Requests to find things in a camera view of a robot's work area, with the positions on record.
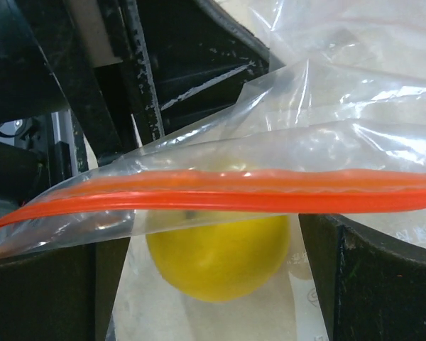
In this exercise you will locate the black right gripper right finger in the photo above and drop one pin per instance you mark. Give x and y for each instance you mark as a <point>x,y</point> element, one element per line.
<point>370,286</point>

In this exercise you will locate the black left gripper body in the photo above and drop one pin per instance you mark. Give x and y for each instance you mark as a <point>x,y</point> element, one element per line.
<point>71,70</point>

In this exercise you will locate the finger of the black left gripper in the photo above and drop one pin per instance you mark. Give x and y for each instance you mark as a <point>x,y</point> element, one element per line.
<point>193,58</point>

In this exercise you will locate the yellow fake lemon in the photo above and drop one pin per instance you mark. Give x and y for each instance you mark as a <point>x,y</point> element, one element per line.
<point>217,256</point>

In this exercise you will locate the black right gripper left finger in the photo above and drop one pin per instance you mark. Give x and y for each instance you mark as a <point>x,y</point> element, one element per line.
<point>63,294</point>

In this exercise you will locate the clear zip bag yellow food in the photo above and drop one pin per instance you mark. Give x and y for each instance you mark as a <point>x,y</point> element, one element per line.
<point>338,129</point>

